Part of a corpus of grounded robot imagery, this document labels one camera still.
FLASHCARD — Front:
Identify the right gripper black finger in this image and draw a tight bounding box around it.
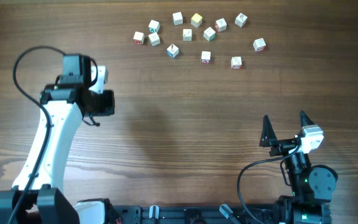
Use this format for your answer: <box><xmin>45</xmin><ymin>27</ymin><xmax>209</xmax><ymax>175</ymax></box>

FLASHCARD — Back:
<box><xmin>259</xmin><ymin>114</ymin><xmax>277</xmax><ymax>147</ymax></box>
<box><xmin>300</xmin><ymin>111</ymin><xmax>314</xmax><ymax>127</ymax></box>

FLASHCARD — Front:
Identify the white block red W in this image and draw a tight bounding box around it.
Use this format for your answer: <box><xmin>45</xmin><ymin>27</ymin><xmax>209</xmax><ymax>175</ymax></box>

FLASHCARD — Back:
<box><xmin>133</xmin><ymin>31</ymin><xmax>145</xmax><ymax>45</ymax></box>

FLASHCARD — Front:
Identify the white block letter E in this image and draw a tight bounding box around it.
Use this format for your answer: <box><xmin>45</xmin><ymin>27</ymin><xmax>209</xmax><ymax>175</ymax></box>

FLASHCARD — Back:
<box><xmin>253</xmin><ymin>38</ymin><xmax>267</xmax><ymax>52</ymax></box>

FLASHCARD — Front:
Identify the white block numeral one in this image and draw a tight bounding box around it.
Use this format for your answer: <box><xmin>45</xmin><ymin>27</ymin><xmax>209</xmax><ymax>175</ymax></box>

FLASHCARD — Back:
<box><xmin>203</xmin><ymin>27</ymin><xmax>216</xmax><ymax>42</ymax></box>

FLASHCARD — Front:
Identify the white block green O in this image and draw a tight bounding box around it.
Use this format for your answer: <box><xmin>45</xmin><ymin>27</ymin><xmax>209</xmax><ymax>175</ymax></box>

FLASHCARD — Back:
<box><xmin>183</xmin><ymin>29</ymin><xmax>192</xmax><ymax>42</ymax></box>

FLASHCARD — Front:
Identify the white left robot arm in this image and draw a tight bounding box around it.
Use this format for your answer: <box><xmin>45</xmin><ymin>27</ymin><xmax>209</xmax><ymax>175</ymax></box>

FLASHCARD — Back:
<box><xmin>0</xmin><ymin>54</ymin><xmax>115</xmax><ymax>223</ymax></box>

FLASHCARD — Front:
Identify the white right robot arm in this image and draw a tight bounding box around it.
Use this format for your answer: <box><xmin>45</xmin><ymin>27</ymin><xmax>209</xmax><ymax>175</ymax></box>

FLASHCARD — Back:
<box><xmin>259</xmin><ymin>111</ymin><xmax>338</xmax><ymax>223</ymax></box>

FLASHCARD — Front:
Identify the white block Z red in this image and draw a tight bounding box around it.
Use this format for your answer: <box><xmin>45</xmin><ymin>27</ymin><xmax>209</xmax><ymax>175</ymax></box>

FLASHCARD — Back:
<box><xmin>231</xmin><ymin>57</ymin><xmax>242</xmax><ymax>69</ymax></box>

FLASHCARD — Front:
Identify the white block green Z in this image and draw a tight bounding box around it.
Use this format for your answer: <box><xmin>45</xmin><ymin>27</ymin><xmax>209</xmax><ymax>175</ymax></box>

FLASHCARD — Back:
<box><xmin>149</xmin><ymin>32</ymin><xmax>160</xmax><ymax>47</ymax></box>

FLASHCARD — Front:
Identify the white block teal A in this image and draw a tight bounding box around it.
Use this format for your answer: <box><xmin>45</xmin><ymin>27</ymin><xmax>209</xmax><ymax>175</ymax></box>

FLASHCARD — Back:
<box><xmin>148</xmin><ymin>20</ymin><xmax>160</xmax><ymax>33</ymax></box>

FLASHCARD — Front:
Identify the white block red A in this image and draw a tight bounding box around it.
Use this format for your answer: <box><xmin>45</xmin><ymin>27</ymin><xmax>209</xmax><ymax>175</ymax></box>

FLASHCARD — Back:
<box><xmin>201</xmin><ymin>51</ymin><xmax>211</xmax><ymax>64</ymax></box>

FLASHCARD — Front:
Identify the white block blue X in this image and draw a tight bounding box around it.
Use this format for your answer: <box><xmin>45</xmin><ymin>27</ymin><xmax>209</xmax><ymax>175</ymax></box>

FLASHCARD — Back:
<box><xmin>167</xmin><ymin>44</ymin><xmax>179</xmax><ymax>58</ymax></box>

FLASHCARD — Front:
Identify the white block letter K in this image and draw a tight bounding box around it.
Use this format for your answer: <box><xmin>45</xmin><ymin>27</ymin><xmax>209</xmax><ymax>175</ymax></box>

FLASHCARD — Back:
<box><xmin>234</xmin><ymin>13</ymin><xmax>248</xmax><ymax>27</ymax></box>

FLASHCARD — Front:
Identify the white block red side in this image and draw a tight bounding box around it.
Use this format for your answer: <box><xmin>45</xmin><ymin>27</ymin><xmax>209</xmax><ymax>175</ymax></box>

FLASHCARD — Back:
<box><xmin>215</xmin><ymin>18</ymin><xmax>227</xmax><ymax>32</ymax></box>

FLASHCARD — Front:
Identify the white block blue P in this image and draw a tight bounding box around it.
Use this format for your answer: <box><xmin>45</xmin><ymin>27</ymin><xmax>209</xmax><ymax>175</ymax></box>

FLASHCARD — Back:
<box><xmin>172</xmin><ymin>12</ymin><xmax>183</xmax><ymax>26</ymax></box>

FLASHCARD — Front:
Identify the yellow topped block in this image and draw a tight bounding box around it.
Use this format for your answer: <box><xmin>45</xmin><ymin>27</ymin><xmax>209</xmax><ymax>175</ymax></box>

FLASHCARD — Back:
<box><xmin>191</xmin><ymin>13</ymin><xmax>203</xmax><ymax>27</ymax></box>

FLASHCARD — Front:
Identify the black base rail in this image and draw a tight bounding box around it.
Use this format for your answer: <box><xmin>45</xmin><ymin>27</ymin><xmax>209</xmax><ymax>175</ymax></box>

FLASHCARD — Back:
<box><xmin>73</xmin><ymin>197</ymin><xmax>332</xmax><ymax>224</ymax></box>

